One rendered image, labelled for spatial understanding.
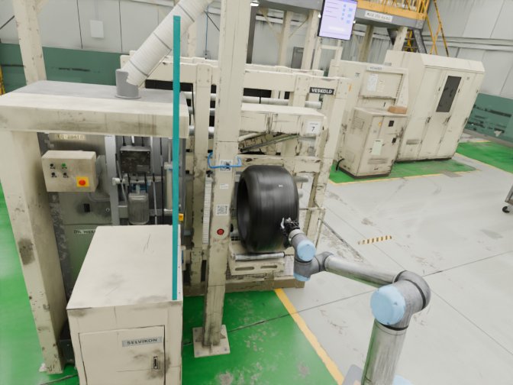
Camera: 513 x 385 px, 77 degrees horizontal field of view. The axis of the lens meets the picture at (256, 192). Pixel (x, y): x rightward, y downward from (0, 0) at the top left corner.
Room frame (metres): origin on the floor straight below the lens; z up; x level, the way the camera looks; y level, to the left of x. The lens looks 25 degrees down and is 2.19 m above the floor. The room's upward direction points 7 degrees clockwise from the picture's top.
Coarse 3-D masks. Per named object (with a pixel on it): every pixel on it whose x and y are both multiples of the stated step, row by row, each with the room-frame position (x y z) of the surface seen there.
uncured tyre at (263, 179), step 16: (240, 176) 2.03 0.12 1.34; (256, 176) 1.80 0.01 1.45; (272, 176) 1.82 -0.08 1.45; (288, 176) 1.86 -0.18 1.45; (240, 192) 2.08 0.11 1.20; (256, 192) 1.72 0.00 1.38; (272, 192) 1.72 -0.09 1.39; (288, 192) 1.75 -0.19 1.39; (240, 208) 2.10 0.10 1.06; (256, 208) 1.66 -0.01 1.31; (272, 208) 1.67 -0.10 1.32; (288, 208) 1.69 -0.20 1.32; (240, 224) 1.98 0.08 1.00; (256, 224) 1.63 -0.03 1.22; (272, 224) 1.64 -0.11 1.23; (240, 240) 1.85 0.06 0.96; (256, 240) 1.63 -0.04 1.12; (272, 240) 1.64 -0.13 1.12
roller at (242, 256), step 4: (276, 252) 1.81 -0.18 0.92; (280, 252) 1.81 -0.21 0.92; (284, 252) 1.82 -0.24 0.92; (236, 256) 1.72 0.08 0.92; (240, 256) 1.72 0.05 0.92; (244, 256) 1.73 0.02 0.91; (248, 256) 1.74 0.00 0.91; (252, 256) 1.74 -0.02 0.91; (256, 256) 1.75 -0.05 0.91; (260, 256) 1.76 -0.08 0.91; (264, 256) 1.76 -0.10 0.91; (268, 256) 1.77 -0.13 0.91; (272, 256) 1.78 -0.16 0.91; (276, 256) 1.79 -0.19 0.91; (280, 256) 1.79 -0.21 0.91; (284, 256) 1.80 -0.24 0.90
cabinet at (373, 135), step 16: (352, 112) 6.20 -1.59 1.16; (368, 112) 5.86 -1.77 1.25; (384, 112) 6.07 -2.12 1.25; (352, 128) 6.11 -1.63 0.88; (368, 128) 5.77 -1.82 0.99; (384, 128) 5.93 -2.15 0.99; (400, 128) 6.12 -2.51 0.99; (352, 144) 6.02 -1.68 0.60; (368, 144) 5.80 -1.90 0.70; (384, 144) 5.99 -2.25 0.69; (352, 160) 5.92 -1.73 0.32; (368, 160) 5.85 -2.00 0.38; (384, 160) 6.04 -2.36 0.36; (352, 176) 5.86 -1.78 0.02; (368, 176) 5.93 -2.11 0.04; (384, 176) 6.14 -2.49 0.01
